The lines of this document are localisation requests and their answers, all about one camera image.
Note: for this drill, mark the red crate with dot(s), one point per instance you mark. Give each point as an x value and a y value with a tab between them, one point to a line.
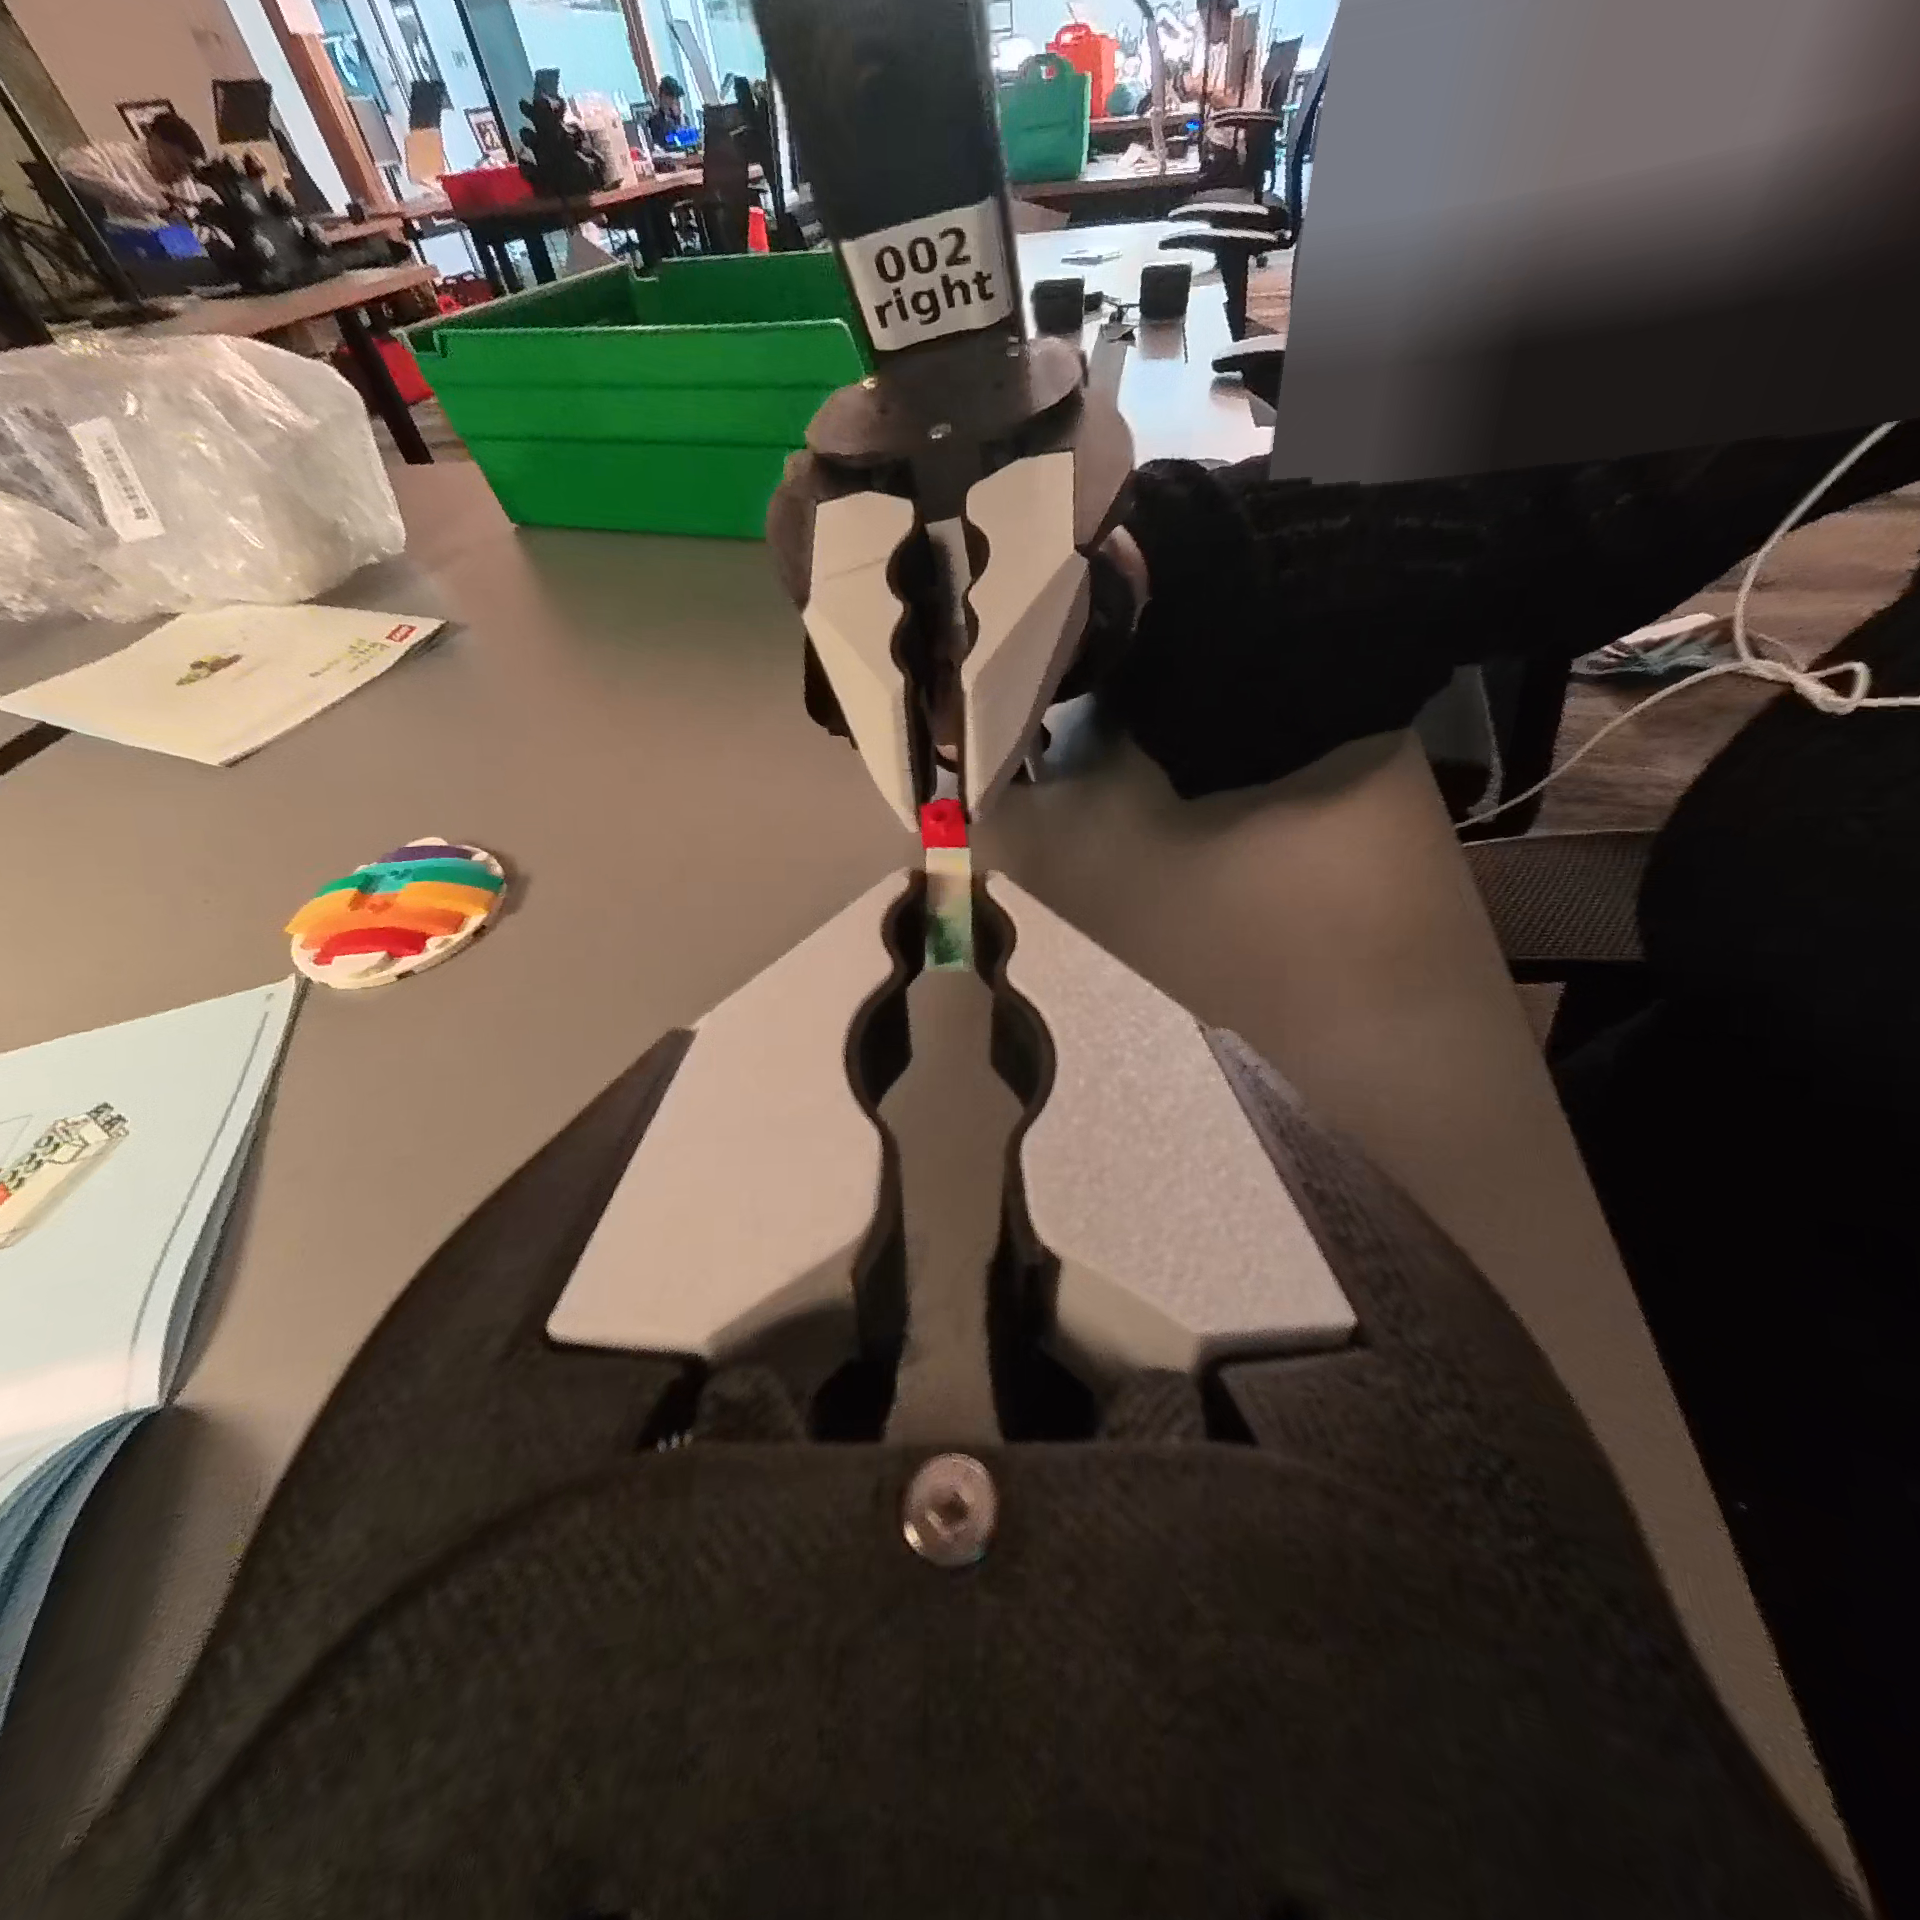
388	375

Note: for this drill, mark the round rainbow lego plate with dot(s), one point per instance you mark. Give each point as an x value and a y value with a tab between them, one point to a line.
395	908

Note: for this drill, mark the white instruction booklet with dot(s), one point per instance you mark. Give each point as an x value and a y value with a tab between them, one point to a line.
222	676

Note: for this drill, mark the green plastic bin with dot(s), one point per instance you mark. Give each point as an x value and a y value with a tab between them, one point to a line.
641	386

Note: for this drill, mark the small black cube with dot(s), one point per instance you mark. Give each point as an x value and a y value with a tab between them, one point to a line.
1059	304
1167	290

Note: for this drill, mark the dark wooden table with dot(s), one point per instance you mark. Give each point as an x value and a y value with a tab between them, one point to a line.
629	196

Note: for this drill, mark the black spiky figure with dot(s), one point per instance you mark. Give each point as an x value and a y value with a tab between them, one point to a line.
263	234
563	150

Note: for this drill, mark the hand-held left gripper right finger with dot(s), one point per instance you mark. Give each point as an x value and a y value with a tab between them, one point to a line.
1167	1183

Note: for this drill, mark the white and green lego piece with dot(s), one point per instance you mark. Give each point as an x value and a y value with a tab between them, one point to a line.
952	908

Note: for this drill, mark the red bag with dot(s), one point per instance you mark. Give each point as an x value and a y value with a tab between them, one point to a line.
1082	61

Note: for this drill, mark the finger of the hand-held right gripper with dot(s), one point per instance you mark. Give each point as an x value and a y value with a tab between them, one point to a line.
1036	583
862	616

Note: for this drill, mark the person's right forearm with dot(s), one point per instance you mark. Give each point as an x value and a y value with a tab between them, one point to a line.
1424	599

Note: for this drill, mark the red plastic bin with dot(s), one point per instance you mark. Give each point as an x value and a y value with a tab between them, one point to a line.
483	191

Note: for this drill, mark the black office chair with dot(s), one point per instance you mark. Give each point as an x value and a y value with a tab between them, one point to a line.
1238	224

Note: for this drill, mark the person's black clothing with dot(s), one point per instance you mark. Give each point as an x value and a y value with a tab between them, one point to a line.
1787	1196

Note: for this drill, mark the wooden table with black legs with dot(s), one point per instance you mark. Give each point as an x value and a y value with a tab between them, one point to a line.
299	284

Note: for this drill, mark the open light blue instruction book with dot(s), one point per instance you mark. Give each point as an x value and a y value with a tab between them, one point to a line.
105	1196

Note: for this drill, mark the teal cloth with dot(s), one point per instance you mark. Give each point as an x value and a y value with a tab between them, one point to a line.
1652	657

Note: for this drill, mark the green tote bag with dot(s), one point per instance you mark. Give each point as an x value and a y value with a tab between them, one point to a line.
1045	123

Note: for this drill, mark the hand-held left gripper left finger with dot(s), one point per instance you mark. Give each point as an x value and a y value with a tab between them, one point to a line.
721	1168

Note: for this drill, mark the red lego brick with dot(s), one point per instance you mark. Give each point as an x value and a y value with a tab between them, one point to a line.
943	823

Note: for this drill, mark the clear crumpled plastic bag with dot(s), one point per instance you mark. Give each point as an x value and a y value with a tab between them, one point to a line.
193	463

